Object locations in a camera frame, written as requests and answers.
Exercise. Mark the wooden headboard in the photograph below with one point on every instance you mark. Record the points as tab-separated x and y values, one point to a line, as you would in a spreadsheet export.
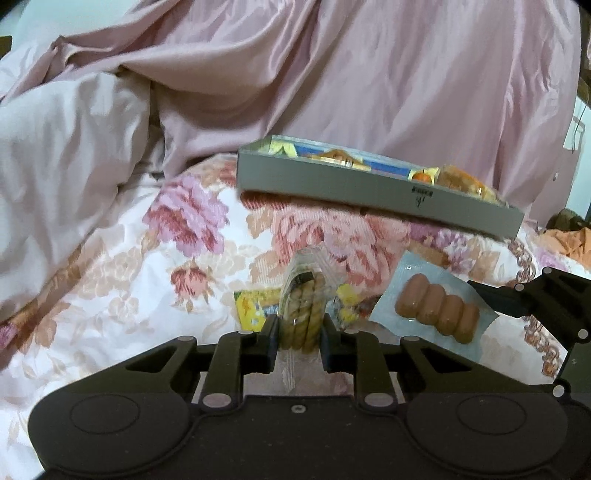
4	46

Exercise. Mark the orange cloth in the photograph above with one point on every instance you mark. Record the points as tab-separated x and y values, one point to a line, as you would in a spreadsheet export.
570	247

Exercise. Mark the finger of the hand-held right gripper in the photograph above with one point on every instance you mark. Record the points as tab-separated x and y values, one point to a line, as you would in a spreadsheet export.
503	297
572	334

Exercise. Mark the dark brown cloth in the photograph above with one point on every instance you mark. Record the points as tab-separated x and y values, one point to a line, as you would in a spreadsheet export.
563	220

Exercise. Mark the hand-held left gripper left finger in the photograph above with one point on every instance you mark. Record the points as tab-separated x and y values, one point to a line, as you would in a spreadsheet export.
270	344

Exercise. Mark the floral bedsheet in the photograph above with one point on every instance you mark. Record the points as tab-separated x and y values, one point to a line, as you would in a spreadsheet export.
115	295

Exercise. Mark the white duvet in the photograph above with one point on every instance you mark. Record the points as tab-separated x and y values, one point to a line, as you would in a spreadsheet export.
55	161

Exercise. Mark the white wall fixture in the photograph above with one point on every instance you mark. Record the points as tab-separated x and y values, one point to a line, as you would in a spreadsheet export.
575	134

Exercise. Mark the clear twisted biscuit packet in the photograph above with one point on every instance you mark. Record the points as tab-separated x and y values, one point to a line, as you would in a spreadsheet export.
302	304

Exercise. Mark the grey cardboard box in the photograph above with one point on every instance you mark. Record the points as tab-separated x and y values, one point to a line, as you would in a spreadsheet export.
351	189

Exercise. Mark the blue and yellow snack packet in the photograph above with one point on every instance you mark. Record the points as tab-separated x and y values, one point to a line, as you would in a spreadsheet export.
388	165

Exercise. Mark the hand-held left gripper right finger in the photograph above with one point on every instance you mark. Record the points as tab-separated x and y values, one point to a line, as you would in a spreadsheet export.
330	344

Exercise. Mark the clear wrapped pastry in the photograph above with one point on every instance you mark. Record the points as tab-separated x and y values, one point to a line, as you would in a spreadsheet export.
466	182

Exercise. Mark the pink satin quilt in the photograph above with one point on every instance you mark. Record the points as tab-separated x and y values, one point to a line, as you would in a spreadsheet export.
346	83

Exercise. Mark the orange sausage packet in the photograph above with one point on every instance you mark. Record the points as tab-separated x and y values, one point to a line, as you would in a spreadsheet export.
339	158

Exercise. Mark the yellow packet with blue print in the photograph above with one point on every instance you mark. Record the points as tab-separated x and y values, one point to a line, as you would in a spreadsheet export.
251	309

